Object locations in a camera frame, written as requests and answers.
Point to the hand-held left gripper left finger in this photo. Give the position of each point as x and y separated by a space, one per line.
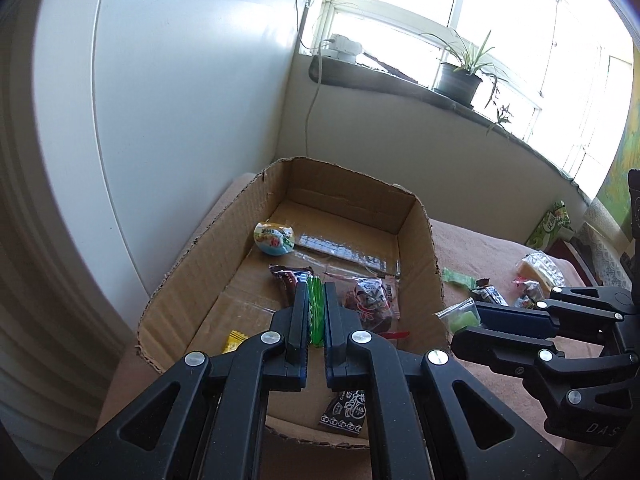
295 340

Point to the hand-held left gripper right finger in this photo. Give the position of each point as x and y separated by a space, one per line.
332 350

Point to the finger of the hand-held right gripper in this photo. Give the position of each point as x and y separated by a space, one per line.
500 350
520 320

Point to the dark green candy packet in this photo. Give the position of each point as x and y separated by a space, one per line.
316 310

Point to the clear pale green candy packet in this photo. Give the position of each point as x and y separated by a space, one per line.
462 317

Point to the yellow candy packet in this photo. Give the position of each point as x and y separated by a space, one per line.
235 344

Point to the black patterned snack packet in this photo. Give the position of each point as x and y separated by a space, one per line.
345 410

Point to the brown chocolate bar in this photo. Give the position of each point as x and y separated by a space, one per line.
287 277

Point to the clear packet with dark snack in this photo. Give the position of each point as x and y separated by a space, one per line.
370 297

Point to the long clear packet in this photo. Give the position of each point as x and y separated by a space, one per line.
340 247

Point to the colourful printed egg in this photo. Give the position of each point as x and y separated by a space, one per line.
274 239

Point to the brown cardboard box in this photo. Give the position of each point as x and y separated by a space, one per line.
350 200

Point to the clear red-trimmed snack packet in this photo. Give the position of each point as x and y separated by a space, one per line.
529 294

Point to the white lace cloth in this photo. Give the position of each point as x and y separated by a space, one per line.
600 250

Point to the dark blue chocolate bar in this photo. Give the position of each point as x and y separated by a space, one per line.
491 292

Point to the clear bag of bread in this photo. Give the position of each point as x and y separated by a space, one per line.
542 270

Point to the light green candy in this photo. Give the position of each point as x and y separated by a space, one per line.
457 279

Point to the pink table cloth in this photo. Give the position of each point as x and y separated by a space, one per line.
475 250

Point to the green printed bag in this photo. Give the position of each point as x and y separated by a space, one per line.
550 227

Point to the small trailing plant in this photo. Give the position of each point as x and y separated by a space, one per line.
501 117

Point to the potted spider plant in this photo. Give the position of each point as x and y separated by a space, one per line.
457 82

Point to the grey window sill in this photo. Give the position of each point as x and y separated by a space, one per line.
425 92

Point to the white cabinet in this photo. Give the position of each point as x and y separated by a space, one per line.
175 110

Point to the white ribbed panel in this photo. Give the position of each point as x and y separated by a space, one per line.
45 260

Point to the white power strip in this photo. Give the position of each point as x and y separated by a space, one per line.
345 50

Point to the white window frame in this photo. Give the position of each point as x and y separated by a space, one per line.
450 5

